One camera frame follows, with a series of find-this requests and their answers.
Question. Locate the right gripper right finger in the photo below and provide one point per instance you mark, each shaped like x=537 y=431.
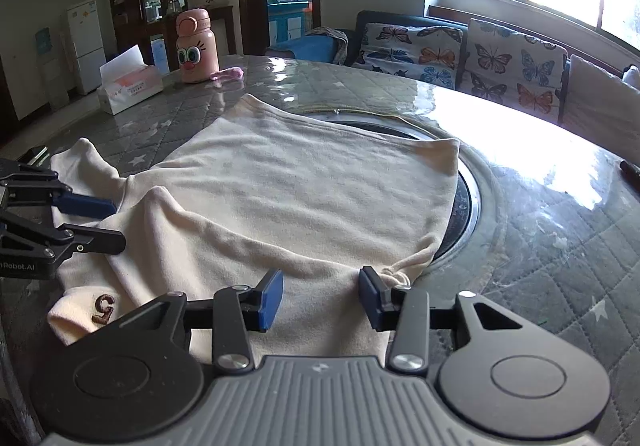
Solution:
x=403 y=311

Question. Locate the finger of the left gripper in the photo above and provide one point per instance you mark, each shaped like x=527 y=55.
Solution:
x=84 y=206
x=75 y=238

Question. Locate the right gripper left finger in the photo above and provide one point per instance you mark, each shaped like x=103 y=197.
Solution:
x=237 y=311

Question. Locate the cream sweatshirt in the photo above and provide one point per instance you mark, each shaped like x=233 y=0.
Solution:
x=258 y=189

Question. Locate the black smartphone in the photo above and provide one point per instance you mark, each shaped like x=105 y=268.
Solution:
x=35 y=156

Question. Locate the round black induction cooktop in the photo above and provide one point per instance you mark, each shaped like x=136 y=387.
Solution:
x=465 y=205

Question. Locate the white tissue box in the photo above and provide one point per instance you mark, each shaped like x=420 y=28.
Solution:
x=126 y=81

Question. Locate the water dispenser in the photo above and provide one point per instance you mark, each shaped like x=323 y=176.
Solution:
x=51 y=70

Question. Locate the white refrigerator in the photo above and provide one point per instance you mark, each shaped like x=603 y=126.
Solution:
x=85 y=45

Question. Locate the pink cartoon water bottle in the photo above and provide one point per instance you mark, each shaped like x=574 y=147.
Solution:
x=196 y=46

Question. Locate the butterfly cushion left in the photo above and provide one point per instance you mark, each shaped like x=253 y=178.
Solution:
x=428 y=54

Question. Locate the butterfly cushion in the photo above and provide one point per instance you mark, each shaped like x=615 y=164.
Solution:
x=428 y=54
x=513 y=69

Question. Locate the black remote control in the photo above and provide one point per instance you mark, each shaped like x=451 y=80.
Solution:
x=631 y=173

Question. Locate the butterfly cushion middle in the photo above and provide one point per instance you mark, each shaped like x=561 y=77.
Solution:
x=513 y=69

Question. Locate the blue blanket on sofa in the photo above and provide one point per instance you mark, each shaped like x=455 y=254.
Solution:
x=318 y=45

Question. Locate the dark blue sofa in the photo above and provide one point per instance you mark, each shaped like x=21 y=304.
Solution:
x=456 y=18

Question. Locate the white plush toy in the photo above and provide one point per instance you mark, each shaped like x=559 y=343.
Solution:
x=631 y=76

